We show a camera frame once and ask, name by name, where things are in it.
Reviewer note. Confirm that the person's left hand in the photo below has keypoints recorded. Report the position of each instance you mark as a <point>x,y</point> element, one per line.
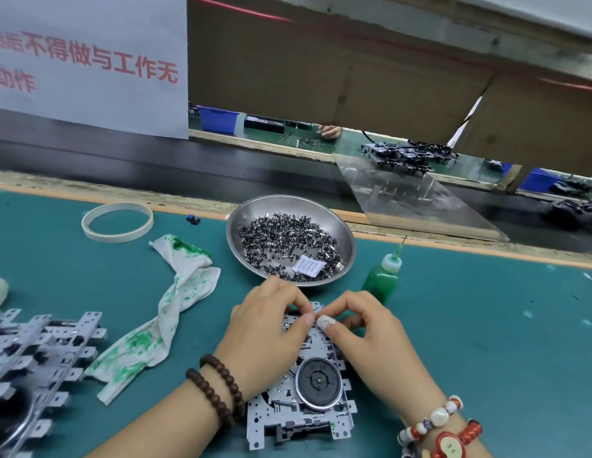
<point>263,334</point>

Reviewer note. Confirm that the person's right hand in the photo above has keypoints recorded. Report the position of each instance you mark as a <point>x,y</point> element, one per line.
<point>377,348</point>

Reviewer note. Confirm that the green glue squeeze bottle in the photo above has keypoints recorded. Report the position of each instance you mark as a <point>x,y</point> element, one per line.
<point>380,281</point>

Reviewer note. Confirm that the pile of small metal parts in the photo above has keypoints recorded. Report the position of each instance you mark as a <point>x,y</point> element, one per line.
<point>282,238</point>

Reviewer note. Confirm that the round metal bowl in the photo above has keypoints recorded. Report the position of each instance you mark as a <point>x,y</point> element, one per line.
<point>253,205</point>

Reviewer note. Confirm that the finished mechanisms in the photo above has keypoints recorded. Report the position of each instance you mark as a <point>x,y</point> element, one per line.
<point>406,155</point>

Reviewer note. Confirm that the black conveyor belt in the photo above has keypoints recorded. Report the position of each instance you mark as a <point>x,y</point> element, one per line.
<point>105,152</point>

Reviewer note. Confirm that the white green-stained cloth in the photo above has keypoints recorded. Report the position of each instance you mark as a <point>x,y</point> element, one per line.
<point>181,281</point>

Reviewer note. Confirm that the small blue cap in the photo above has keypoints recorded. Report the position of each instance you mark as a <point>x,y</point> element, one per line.
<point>192,219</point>

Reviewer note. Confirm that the clear plastic sheet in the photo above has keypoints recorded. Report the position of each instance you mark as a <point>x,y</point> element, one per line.
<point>429,205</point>

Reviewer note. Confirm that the black flat box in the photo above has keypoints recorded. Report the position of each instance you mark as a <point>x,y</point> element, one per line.
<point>265,124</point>

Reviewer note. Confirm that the blue plastic bin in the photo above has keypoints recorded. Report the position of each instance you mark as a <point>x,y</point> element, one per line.
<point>220,121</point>
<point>542,181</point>

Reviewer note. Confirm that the brown cardboard panel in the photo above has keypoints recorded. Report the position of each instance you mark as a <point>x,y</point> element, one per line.
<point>325,71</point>

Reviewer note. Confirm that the white paper sign red text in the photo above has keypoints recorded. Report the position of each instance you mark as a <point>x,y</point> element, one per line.
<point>86,90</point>

